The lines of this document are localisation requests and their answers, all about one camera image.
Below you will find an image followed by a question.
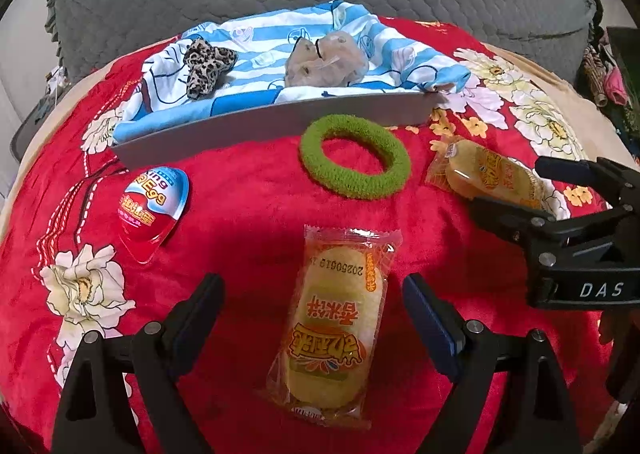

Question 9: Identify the clothes pile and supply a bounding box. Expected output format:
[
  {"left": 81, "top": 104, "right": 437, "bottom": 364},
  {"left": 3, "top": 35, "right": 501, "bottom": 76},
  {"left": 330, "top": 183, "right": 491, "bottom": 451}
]
[{"left": 578, "top": 0, "right": 639, "bottom": 161}]

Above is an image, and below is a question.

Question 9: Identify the orange rice cracker packet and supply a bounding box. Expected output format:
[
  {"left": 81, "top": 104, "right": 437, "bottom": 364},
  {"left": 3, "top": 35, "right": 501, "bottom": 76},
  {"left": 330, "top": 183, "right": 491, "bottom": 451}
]
[{"left": 266, "top": 226, "right": 402, "bottom": 428}]

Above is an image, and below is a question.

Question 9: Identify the red floral blanket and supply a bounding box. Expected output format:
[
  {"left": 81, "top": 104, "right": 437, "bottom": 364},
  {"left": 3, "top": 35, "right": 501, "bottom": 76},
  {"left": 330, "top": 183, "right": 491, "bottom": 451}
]
[{"left": 1, "top": 20, "right": 612, "bottom": 453}]

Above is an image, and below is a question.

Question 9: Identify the green fuzzy hair scrunchie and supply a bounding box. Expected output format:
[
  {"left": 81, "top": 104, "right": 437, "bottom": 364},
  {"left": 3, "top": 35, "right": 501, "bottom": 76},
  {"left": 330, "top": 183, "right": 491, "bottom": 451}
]
[{"left": 299, "top": 114, "right": 411, "bottom": 201}]

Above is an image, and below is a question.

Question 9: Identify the dark bedside table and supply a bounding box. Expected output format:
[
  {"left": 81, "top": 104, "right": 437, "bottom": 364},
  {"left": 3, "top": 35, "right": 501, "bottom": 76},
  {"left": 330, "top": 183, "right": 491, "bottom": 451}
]
[{"left": 10, "top": 96, "right": 55, "bottom": 162}]

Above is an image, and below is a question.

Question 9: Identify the yellow snack packet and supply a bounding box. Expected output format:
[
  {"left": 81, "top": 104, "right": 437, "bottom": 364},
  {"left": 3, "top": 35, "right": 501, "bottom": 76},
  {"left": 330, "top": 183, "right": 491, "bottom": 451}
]
[{"left": 425, "top": 137, "right": 544, "bottom": 209}]

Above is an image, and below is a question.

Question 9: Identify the leopard print scrunchie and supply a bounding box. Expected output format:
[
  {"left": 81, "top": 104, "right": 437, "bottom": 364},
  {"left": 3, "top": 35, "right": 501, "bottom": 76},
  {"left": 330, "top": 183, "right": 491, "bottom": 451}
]
[{"left": 183, "top": 38, "right": 239, "bottom": 100}]

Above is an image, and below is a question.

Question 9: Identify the grey brown mesh bag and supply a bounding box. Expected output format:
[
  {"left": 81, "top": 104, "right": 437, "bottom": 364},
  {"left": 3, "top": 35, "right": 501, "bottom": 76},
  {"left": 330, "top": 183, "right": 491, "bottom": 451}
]
[{"left": 284, "top": 31, "right": 369, "bottom": 87}]

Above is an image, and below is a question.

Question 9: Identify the grey tray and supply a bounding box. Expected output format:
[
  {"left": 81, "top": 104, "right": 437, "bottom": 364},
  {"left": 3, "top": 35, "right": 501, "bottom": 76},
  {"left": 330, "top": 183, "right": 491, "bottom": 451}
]
[{"left": 113, "top": 92, "right": 445, "bottom": 169}]

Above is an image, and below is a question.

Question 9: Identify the blue white striped cloth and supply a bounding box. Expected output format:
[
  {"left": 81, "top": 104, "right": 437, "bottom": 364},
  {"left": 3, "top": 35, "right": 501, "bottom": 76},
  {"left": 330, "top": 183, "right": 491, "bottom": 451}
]
[{"left": 113, "top": 0, "right": 471, "bottom": 144}]

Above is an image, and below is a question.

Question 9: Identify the red blue surprise egg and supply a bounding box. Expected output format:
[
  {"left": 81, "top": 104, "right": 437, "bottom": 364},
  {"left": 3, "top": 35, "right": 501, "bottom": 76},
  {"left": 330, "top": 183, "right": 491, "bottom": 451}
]
[{"left": 117, "top": 166, "right": 190, "bottom": 265}]

